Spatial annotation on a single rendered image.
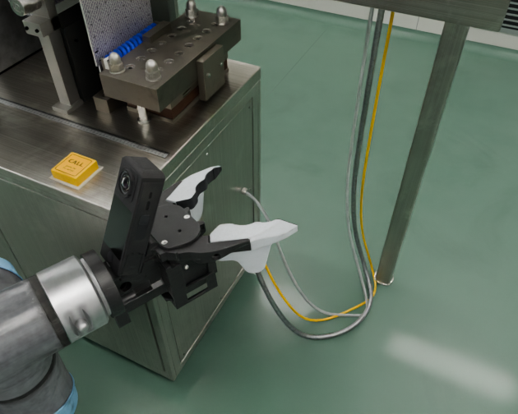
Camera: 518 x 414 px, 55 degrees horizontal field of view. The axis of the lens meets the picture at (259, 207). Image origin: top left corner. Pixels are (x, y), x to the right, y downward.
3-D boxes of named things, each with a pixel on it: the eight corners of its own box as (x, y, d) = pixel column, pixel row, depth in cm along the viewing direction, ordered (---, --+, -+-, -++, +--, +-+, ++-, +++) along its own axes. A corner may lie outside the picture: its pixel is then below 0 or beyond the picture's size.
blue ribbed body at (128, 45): (103, 67, 121) (99, 54, 118) (154, 31, 134) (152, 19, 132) (114, 71, 120) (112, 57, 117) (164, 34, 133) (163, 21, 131)
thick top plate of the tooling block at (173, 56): (104, 95, 119) (99, 73, 115) (192, 28, 144) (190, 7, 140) (159, 112, 114) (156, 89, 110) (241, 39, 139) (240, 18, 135)
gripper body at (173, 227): (190, 248, 60) (96, 297, 55) (177, 191, 55) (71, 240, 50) (224, 284, 55) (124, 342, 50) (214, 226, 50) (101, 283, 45)
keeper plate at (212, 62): (199, 99, 129) (196, 61, 121) (219, 81, 135) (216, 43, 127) (207, 102, 128) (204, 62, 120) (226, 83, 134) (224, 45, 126)
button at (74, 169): (53, 177, 108) (49, 169, 107) (75, 159, 113) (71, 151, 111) (78, 187, 106) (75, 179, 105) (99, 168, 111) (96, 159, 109)
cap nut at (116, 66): (105, 72, 115) (101, 54, 112) (115, 65, 117) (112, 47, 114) (118, 75, 114) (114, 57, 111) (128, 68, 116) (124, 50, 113)
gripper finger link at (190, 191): (204, 195, 66) (174, 241, 59) (197, 157, 62) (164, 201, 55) (226, 197, 65) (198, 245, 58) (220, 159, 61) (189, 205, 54)
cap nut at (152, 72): (142, 80, 113) (138, 62, 110) (151, 72, 115) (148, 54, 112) (155, 83, 112) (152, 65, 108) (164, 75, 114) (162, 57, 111)
